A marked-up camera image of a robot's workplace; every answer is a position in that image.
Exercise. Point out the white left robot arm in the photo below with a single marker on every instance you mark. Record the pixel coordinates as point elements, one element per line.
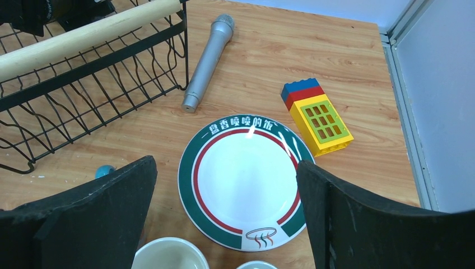
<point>30,16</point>

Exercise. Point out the light blue mug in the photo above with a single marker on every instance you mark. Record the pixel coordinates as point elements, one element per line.
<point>104,170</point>

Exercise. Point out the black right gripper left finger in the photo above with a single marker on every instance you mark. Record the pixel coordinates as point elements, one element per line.
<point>94,225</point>

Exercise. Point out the black wire dish rack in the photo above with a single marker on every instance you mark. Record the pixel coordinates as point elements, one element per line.
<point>62,86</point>

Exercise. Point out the white plate dark striped rim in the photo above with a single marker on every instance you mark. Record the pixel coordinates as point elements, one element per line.
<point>237,182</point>

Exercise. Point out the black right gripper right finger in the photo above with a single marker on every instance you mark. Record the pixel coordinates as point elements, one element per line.
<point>351,227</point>

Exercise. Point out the small mauve cup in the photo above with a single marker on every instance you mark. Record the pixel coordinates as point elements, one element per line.
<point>256,265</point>

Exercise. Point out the pink cup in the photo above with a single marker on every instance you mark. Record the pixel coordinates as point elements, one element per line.
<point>169,252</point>

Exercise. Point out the colourful toy brick block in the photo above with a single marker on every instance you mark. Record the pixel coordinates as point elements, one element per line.
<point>322,128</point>

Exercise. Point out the grey cylindrical handle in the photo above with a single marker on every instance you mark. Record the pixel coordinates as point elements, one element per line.
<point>222,30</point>

